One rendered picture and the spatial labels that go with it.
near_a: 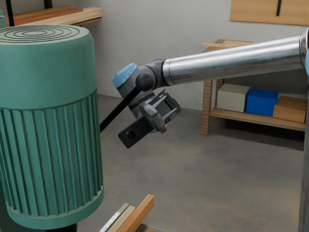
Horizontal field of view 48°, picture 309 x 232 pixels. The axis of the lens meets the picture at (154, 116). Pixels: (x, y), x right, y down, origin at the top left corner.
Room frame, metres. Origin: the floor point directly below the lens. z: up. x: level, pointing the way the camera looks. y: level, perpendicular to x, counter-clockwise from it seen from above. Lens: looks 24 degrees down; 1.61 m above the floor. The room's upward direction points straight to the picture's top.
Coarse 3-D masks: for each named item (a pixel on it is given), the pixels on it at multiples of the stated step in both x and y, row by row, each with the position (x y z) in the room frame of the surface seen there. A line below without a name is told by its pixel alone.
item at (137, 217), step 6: (150, 198) 0.87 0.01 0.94; (144, 204) 0.84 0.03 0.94; (150, 204) 0.86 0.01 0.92; (138, 210) 0.82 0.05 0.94; (144, 210) 0.83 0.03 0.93; (150, 210) 0.86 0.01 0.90; (132, 216) 0.79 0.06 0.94; (138, 216) 0.80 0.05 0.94; (144, 216) 0.83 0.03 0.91; (126, 222) 0.77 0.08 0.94; (132, 222) 0.77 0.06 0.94; (138, 222) 0.79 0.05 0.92; (120, 228) 0.74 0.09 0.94; (126, 228) 0.74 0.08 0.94; (132, 228) 0.76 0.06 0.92
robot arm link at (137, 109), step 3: (153, 96) 0.98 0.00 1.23; (147, 99) 0.96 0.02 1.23; (150, 99) 0.97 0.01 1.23; (144, 102) 0.96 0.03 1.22; (138, 105) 0.95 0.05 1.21; (135, 108) 0.96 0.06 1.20; (138, 108) 0.95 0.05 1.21; (132, 111) 0.97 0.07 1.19; (135, 111) 0.96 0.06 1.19; (138, 111) 0.95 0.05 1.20; (135, 114) 0.96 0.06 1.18; (135, 117) 0.97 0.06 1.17; (150, 132) 0.97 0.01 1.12; (153, 132) 0.97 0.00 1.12; (156, 132) 0.97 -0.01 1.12
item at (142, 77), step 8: (136, 80) 0.61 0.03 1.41; (144, 80) 0.60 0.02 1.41; (152, 80) 0.60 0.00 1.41; (136, 88) 0.61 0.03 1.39; (144, 88) 0.60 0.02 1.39; (128, 96) 0.62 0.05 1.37; (120, 104) 0.63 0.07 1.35; (112, 112) 0.64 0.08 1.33; (104, 120) 0.65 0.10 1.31; (112, 120) 0.64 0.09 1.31; (104, 128) 0.65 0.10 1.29
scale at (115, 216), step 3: (117, 213) 0.79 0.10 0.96; (114, 216) 0.77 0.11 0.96; (117, 216) 0.77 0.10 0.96; (111, 219) 0.76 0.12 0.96; (114, 219) 0.76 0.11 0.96; (108, 222) 0.75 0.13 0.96; (111, 222) 0.75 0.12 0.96; (105, 225) 0.74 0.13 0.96; (108, 225) 0.74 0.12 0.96; (102, 228) 0.72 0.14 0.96; (105, 228) 0.72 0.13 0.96; (99, 231) 0.71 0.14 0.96; (102, 231) 0.71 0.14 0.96
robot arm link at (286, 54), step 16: (304, 32) 0.89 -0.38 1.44; (240, 48) 0.96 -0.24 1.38; (256, 48) 0.93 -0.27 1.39; (272, 48) 0.90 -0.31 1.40; (288, 48) 0.88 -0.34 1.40; (304, 48) 0.84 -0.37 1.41; (144, 64) 1.10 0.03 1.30; (160, 64) 1.09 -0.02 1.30; (176, 64) 1.05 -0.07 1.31; (192, 64) 1.02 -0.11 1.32; (208, 64) 0.99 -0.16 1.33; (224, 64) 0.96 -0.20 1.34; (240, 64) 0.94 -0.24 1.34; (256, 64) 0.91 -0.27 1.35; (272, 64) 0.89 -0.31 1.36; (288, 64) 0.87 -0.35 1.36; (304, 64) 0.86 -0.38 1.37; (160, 80) 1.07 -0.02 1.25; (176, 80) 1.05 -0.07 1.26; (192, 80) 1.03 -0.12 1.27; (208, 80) 1.01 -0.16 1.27
